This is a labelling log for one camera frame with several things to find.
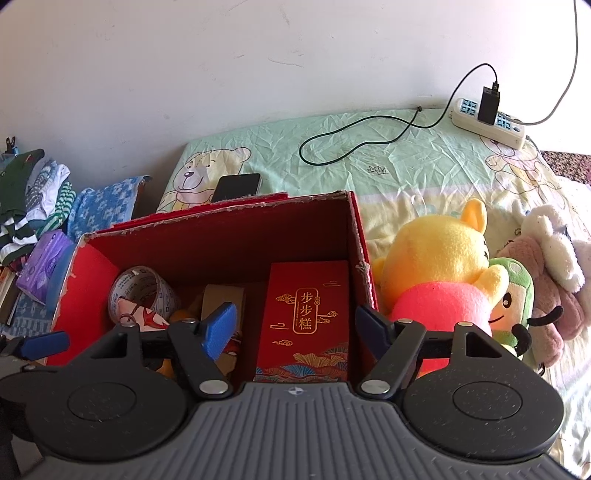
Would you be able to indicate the blue floral cloth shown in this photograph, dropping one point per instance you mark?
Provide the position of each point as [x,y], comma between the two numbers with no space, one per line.
[106,203]

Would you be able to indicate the pale green bear print sheet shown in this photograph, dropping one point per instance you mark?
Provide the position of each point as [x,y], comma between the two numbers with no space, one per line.
[415,175]

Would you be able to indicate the black smartphone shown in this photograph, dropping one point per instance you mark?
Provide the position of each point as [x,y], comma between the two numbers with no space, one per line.
[235,187]

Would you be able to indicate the green plush toy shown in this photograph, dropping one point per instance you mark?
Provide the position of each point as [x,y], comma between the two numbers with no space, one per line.
[512,295]

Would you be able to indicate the white power strip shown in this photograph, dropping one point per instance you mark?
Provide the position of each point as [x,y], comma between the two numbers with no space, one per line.
[508,131]

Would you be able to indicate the purple tissue pack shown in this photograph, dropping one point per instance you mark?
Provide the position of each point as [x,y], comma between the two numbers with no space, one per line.
[44,263]

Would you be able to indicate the black charger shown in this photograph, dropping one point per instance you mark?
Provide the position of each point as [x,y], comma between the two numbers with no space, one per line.
[488,106]

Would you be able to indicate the pile of clothes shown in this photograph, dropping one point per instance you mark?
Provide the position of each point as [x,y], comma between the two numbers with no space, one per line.
[18,194]

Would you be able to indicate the small red gift box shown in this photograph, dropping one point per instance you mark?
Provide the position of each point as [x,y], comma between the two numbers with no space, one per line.
[300,286]

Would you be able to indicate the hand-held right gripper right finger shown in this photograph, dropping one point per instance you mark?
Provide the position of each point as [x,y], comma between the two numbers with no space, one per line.
[371,330]

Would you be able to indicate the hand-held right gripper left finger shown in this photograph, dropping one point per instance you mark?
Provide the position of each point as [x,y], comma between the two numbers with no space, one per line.
[221,330]

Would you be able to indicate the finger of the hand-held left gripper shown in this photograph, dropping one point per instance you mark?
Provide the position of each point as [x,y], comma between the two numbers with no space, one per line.
[46,344]

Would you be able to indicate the clear tape roll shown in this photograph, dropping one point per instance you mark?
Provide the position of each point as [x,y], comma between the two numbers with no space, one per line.
[152,279]

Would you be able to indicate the yellow plush bear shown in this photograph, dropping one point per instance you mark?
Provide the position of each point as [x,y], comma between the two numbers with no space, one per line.
[438,249]

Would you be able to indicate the purple and white plush toy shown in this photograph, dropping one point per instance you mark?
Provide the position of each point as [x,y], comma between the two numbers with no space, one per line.
[549,249]

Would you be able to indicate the dark patterned cloth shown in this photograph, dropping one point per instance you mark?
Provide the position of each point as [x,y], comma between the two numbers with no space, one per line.
[572,166]

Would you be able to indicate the large red cardboard box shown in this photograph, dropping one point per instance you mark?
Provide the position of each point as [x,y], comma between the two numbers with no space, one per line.
[221,249]

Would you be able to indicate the floral cloth pouch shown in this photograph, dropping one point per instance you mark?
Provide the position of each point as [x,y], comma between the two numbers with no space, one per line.
[147,318]

